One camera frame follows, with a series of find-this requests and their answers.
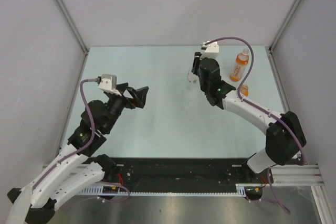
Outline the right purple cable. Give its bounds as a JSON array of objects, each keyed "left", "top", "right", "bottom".
[{"left": 204, "top": 36, "right": 309, "bottom": 214}]

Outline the clear water bottle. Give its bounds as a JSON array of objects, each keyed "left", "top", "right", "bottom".
[{"left": 187, "top": 71, "right": 198, "bottom": 84}]

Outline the white slotted cable duct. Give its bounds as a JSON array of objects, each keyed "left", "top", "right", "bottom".
[{"left": 78, "top": 183, "right": 265, "bottom": 196}]

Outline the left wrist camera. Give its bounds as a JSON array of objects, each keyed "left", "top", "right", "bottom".
[{"left": 98, "top": 74, "right": 121, "bottom": 96}]

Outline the aluminium frame post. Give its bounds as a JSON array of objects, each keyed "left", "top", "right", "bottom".
[
  {"left": 54, "top": 0, "right": 89, "bottom": 55},
  {"left": 268, "top": 0, "right": 303, "bottom": 54}
]

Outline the large orange tea bottle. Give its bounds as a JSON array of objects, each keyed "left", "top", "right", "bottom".
[{"left": 229, "top": 48, "right": 249, "bottom": 82}]

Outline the purple cable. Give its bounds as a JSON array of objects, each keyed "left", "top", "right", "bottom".
[
  {"left": 31, "top": 78, "right": 102, "bottom": 190},
  {"left": 204, "top": 36, "right": 309, "bottom": 214}
]

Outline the small orange juice bottle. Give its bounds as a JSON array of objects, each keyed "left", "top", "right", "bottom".
[{"left": 240, "top": 84, "right": 249, "bottom": 97}]

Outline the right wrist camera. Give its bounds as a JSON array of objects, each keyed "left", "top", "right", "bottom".
[{"left": 200, "top": 41, "right": 219, "bottom": 60}]

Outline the left aluminium frame post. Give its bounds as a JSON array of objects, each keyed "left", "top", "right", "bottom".
[{"left": 54, "top": 0, "right": 89, "bottom": 55}]

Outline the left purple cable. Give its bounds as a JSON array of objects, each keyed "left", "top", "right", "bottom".
[{"left": 31, "top": 78, "right": 102, "bottom": 190}]

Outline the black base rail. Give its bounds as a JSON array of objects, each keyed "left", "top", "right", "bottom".
[{"left": 39, "top": 157, "right": 321, "bottom": 193}]

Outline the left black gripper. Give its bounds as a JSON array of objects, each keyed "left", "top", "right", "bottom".
[{"left": 103, "top": 82, "right": 148, "bottom": 133}]

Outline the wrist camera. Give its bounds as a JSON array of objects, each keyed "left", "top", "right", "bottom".
[
  {"left": 98, "top": 74, "right": 121, "bottom": 96},
  {"left": 200, "top": 41, "right": 219, "bottom": 60}
]

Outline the right aluminium frame post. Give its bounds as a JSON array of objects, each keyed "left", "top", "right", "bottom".
[{"left": 268, "top": 0, "right": 303, "bottom": 54}]

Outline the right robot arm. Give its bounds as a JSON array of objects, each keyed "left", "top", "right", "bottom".
[{"left": 191, "top": 52, "right": 307, "bottom": 183}]

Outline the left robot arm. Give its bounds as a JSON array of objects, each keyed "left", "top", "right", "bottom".
[{"left": 6, "top": 77, "right": 149, "bottom": 223}]

